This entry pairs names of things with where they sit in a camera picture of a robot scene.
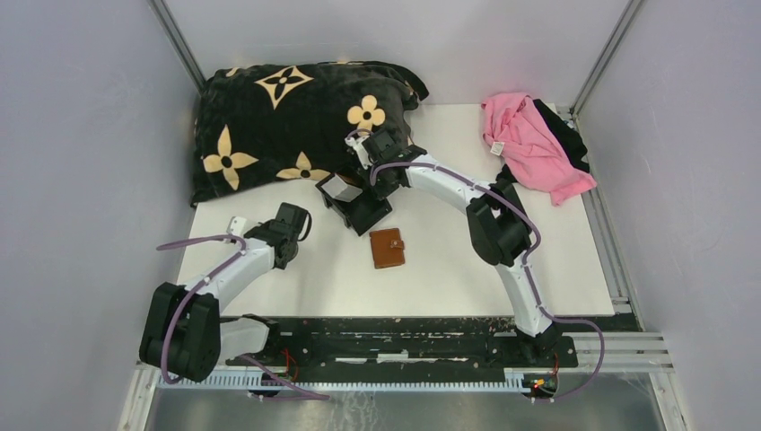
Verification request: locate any brown leather card holder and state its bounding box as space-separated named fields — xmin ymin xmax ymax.
xmin=369 ymin=228 xmax=406 ymax=269

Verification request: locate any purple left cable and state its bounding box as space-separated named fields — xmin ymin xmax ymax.
xmin=155 ymin=233 xmax=331 ymax=402

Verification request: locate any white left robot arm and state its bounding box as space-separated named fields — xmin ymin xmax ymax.
xmin=138 ymin=203 xmax=312 ymax=384

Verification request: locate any purple cable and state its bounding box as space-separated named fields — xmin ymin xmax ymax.
xmin=345 ymin=128 xmax=607 ymax=403
xmin=155 ymin=233 xmax=331 ymax=402

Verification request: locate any white card stack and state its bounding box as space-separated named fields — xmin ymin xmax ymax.
xmin=322 ymin=175 xmax=363 ymax=203

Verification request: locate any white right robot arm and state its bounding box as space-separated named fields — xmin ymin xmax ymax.
xmin=345 ymin=129 xmax=562 ymax=366

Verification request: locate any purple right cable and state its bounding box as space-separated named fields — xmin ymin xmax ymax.
xmin=345 ymin=128 xmax=607 ymax=403

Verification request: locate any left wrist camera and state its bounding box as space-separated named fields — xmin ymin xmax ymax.
xmin=226 ymin=216 xmax=248 ymax=237

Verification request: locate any black floral plush pillow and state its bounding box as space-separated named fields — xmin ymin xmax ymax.
xmin=189 ymin=61 xmax=430 ymax=206

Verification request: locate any black cloth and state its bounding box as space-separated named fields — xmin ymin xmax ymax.
xmin=497 ymin=99 xmax=590 ymax=183

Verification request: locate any white slotted cable duct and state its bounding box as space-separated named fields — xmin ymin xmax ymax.
xmin=156 ymin=369 xmax=529 ymax=394

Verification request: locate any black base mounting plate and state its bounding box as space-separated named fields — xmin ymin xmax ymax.
xmin=225 ymin=315 xmax=640 ymax=385

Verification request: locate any pink cloth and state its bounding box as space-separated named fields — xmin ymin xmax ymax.
xmin=480 ymin=92 xmax=597 ymax=207

